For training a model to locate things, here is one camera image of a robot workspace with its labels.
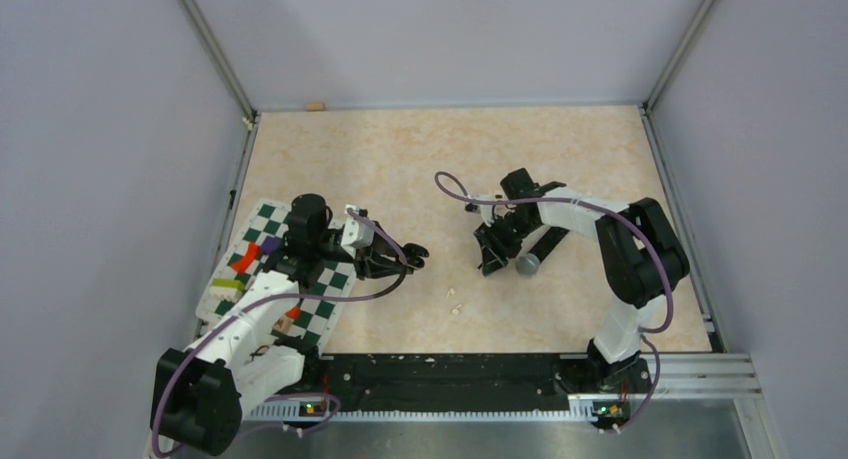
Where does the tan wooden cube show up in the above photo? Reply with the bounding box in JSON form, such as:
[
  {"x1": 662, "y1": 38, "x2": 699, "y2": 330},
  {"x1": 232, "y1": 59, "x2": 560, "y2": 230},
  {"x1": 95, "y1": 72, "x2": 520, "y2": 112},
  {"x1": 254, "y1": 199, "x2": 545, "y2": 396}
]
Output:
[{"x1": 276, "y1": 316, "x2": 294, "y2": 334}]

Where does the green white chessboard mat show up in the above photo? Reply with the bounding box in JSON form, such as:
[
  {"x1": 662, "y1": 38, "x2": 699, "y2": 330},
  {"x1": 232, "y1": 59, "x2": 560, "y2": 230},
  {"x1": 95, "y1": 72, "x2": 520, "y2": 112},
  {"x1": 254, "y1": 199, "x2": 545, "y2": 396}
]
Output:
[{"x1": 195, "y1": 199, "x2": 357, "y2": 349}]

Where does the purple wooden block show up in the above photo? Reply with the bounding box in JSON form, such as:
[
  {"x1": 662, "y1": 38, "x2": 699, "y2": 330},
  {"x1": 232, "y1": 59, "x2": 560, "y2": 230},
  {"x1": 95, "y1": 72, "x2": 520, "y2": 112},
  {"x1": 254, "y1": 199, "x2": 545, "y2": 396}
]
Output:
[{"x1": 260, "y1": 236, "x2": 281, "y2": 255}]

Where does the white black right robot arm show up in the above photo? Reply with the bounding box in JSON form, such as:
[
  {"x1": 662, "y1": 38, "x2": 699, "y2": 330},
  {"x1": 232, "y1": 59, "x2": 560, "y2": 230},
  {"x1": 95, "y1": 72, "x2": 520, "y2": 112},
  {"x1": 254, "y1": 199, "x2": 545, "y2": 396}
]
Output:
[{"x1": 434, "y1": 168, "x2": 690, "y2": 391}]

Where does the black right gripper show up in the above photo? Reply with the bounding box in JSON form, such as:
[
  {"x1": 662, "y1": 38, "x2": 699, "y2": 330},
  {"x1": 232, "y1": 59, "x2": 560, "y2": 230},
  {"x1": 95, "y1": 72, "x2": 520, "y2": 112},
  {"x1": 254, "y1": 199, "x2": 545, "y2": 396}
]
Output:
[{"x1": 475, "y1": 211, "x2": 541, "y2": 276}]

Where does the wooden block in corner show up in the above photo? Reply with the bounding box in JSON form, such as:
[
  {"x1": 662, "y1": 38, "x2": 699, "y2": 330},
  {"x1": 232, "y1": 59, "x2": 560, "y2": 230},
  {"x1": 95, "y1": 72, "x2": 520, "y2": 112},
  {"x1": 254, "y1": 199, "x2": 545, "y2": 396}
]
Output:
[{"x1": 304, "y1": 102, "x2": 326, "y2": 112}]

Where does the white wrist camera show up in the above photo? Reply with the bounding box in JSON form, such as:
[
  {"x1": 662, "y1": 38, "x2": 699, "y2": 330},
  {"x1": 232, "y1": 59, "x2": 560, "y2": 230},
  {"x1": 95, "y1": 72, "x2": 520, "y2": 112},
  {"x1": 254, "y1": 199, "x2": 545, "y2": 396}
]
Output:
[
  {"x1": 340, "y1": 204, "x2": 375, "y2": 255},
  {"x1": 464, "y1": 193, "x2": 503, "y2": 213}
]

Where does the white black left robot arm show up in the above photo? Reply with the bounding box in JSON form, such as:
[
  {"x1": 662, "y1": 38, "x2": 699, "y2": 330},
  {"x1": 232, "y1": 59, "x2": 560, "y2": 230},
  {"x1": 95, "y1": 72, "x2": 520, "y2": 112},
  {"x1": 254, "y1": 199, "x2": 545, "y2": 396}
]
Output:
[{"x1": 150, "y1": 194, "x2": 429, "y2": 458}]

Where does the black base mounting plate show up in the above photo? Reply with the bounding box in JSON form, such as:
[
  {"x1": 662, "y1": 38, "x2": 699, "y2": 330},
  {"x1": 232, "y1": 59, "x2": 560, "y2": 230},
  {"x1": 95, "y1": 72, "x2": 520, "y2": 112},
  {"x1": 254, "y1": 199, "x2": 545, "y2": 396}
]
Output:
[{"x1": 258, "y1": 352, "x2": 654, "y2": 414}]

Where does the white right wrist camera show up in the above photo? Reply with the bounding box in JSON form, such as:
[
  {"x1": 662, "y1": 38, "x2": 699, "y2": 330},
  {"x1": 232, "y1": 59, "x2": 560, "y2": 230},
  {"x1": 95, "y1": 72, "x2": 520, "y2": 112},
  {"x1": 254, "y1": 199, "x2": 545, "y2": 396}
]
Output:
[{"x1": 464, "y1": 193, "x2": 503, "y2": 213}]

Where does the red arch block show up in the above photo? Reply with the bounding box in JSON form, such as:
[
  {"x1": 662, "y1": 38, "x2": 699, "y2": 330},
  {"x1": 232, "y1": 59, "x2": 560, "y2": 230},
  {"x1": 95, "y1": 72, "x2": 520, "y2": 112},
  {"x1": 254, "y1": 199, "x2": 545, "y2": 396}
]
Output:
[{"x1": 230, "y1": 242, "x2": 261, "y2": 274}]

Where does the aluminium front rail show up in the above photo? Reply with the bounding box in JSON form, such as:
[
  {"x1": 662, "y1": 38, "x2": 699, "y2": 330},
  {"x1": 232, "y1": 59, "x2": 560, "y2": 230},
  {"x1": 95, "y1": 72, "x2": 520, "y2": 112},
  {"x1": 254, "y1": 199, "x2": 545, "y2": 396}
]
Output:
[{"x1": 142, "y1": 353, "x2": 786, "y2": 459}]

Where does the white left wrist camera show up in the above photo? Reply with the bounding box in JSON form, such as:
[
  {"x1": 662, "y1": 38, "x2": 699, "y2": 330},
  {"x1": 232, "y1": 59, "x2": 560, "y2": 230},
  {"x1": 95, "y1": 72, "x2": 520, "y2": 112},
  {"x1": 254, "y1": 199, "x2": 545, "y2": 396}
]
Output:
[{"x1": 340, "y1": 204, "x2": 375, "y2": 255}]

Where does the green wooden block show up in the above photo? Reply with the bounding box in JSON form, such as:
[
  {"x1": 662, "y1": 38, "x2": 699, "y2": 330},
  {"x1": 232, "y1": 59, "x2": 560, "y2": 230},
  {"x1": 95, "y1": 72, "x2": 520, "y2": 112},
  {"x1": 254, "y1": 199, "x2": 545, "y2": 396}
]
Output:
[{"x1": 210, "y1": 278, "x2": 244, "y2": 291}]

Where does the red block at edge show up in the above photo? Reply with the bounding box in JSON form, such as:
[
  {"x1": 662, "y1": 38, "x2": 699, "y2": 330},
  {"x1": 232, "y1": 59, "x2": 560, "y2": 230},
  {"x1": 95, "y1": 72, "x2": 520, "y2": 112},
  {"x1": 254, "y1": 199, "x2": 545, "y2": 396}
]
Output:
[{"x1": 285, "y1": 306, "x2": 301, "y2": 321}]

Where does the black earbud charging case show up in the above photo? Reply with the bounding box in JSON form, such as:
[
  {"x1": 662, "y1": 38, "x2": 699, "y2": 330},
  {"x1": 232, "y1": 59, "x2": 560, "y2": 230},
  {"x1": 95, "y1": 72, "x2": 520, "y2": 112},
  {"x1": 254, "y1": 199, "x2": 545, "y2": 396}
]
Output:
[{"x1": 404, "y1": 243, "x2": 429, "y2": 270}]

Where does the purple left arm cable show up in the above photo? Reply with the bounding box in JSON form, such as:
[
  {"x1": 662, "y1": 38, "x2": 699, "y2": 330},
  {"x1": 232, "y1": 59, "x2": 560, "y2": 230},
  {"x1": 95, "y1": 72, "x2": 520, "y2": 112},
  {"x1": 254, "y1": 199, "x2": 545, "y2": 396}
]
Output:
[{"x1": 150, "y1": 208, "x2": 409, "y2": 459}]

